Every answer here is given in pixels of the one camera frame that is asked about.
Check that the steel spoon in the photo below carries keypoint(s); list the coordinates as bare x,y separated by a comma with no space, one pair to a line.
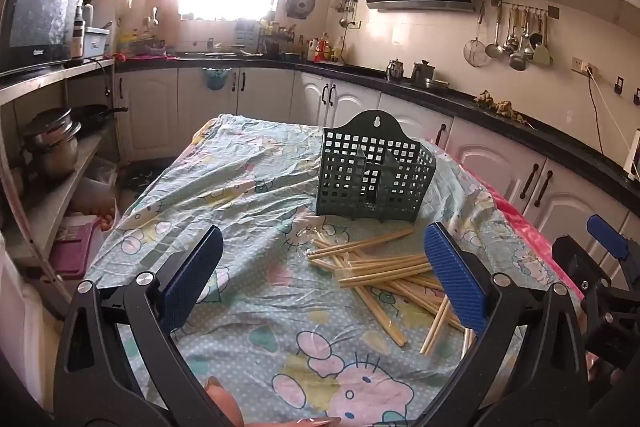
510,41

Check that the black spice rack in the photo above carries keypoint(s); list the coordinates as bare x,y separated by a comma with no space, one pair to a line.
277,39

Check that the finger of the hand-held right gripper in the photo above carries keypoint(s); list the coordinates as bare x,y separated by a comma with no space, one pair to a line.
580,262
607,237

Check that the green plastic utensil holder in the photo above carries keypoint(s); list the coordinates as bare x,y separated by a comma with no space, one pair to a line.
375,172

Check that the large steel ladle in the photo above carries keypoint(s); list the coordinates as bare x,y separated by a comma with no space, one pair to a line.
518,59

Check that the pink plastic box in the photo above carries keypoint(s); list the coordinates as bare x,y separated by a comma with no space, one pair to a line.
75,249

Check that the open shelf unit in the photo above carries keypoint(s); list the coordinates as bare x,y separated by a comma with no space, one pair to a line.
45,202

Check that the black countertop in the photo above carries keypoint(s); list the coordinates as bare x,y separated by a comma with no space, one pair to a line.
450,99

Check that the pink table cover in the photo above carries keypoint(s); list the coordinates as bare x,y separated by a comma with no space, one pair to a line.
520,227

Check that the yellow oil bottle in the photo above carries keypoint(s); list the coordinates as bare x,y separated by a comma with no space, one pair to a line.
340,51

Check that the black microwave oven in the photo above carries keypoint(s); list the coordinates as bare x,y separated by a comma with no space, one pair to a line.
37,14

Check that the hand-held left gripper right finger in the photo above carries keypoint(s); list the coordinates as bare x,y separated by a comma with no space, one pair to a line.
455,279

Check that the stack of steel pots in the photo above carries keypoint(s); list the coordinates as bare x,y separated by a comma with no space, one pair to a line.
52,142

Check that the black serving spoon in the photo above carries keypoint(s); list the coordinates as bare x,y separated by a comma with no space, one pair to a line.
536,38

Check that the small wall fan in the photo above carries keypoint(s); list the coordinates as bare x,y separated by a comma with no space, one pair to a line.
301,3

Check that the small steel kettle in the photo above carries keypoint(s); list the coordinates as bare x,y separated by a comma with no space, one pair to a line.
395,71

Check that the pale green spatula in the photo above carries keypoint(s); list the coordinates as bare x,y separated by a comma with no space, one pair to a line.
542,54

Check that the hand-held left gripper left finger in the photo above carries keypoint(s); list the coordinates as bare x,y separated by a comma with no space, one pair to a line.
192,279

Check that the wall utensil rail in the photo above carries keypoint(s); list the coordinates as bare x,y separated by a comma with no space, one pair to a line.
525,7

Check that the dark bottle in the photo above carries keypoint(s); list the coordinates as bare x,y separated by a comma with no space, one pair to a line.
78,37

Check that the person's left hand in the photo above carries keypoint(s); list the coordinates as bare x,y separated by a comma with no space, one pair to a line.
225,402

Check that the cartoon printed tablecloth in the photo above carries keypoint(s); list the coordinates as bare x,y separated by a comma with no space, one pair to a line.
260,307

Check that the black frying pan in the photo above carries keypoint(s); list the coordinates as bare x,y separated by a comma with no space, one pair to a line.
92,113

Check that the small drawer organizer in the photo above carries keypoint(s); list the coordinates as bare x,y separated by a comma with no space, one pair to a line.
247,33

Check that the blue hanging basket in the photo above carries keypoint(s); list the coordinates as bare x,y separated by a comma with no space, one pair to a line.
216,78

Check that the hanging kitchen tools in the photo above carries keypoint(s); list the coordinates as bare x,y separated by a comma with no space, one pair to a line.
347,4

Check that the red label bottle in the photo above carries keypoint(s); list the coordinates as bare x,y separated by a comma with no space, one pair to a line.
322,51

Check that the pile of wooden chopsticks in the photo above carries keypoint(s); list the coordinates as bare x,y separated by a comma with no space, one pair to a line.
380,269

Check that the wall power socket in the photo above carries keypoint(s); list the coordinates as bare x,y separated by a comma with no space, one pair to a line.
584,66

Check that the ginger roots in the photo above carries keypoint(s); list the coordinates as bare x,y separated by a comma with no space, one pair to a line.
500,107

